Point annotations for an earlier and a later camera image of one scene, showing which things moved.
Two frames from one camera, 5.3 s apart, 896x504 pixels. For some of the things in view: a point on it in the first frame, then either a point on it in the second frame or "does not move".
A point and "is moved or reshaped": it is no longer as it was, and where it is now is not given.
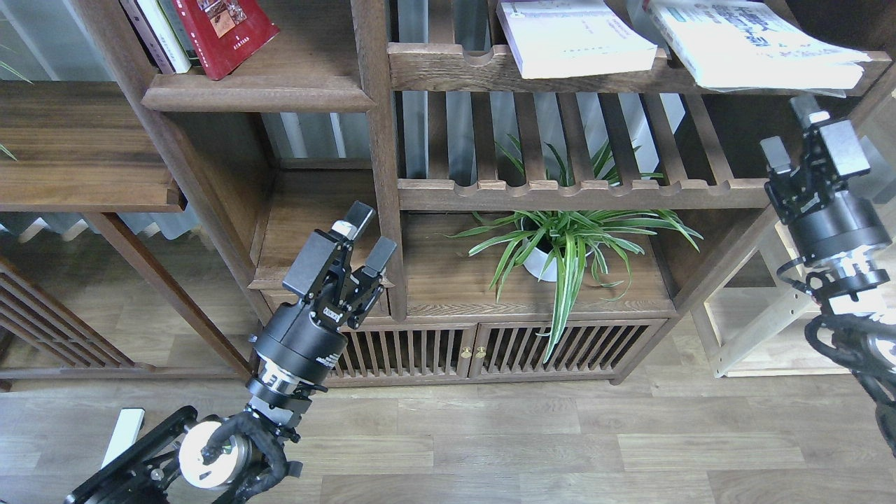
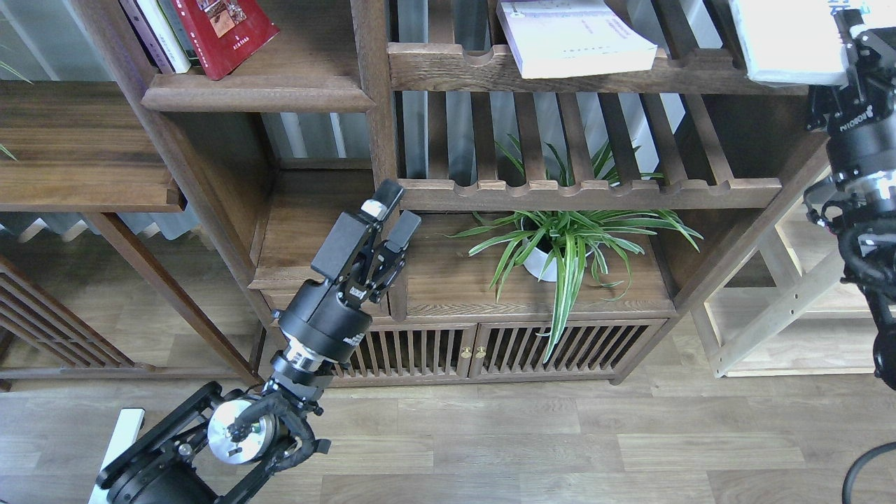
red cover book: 227,31 does not move
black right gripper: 824,219 -> 859,116
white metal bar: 127,431 does not move
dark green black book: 170,10 does not move
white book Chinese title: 743,45 is moved or reshaped
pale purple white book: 563,38 does not move
